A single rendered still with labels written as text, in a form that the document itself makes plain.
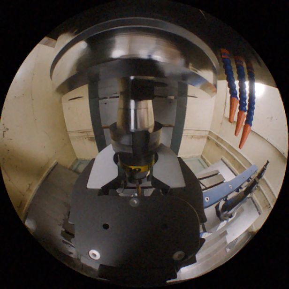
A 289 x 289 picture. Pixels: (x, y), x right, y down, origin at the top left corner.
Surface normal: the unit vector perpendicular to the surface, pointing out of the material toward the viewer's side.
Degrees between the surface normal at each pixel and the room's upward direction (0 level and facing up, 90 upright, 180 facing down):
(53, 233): 24
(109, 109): 90
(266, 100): 90
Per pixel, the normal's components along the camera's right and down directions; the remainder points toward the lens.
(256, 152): -1.00, 0.02
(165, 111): 0.05, 0.47
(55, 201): 0.41, -0.81
